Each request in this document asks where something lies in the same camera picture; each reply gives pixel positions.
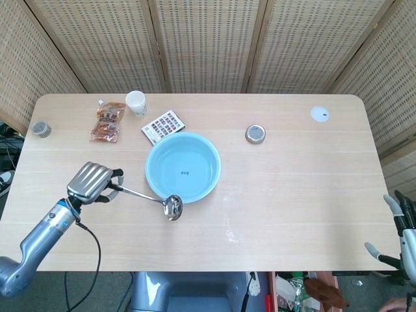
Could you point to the white perforated paddle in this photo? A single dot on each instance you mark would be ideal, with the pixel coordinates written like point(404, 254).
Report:
point(254, 286)

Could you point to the black and white sneaker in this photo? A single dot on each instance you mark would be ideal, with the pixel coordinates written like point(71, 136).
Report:
point(6, 182)

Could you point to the red-brown storage box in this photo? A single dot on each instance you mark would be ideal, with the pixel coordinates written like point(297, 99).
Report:
point(271, 282)

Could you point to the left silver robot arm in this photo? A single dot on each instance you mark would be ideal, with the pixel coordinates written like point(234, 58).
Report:
point(42, 230)

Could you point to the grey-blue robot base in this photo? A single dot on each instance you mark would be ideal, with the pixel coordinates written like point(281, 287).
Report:
point(188, 292)

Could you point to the white paper cup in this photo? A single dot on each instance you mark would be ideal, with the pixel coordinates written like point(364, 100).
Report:
point(136, 104)

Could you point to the orange sauce pouch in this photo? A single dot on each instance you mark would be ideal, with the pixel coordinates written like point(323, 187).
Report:
point(107, 125)

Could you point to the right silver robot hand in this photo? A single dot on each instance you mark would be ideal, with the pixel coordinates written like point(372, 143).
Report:
point(409, 247)

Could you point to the small red stick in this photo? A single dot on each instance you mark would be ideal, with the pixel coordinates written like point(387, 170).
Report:
point(270, 304)

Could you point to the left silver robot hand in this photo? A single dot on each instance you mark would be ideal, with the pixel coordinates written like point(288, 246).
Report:
point(89, 180)

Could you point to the crumpled silver foil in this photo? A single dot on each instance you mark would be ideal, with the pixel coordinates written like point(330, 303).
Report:
point(357, 282)

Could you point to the bare human hand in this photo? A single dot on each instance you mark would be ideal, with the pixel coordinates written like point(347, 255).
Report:
point(395, 307)

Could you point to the small grey round tin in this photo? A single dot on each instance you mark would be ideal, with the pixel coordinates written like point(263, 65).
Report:
point(40, 129)

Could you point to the round tin with gold rim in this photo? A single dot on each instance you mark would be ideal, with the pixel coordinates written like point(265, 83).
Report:
point(255, 133)

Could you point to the light blue plastic basin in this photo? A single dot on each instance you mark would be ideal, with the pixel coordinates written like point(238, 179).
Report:
point(169, 162)

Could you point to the white round grommet cover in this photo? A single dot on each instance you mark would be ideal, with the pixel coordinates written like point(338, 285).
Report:
point(320, 113)

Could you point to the flat box with colourful grid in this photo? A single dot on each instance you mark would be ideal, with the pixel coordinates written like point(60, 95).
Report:
point(162, 125)

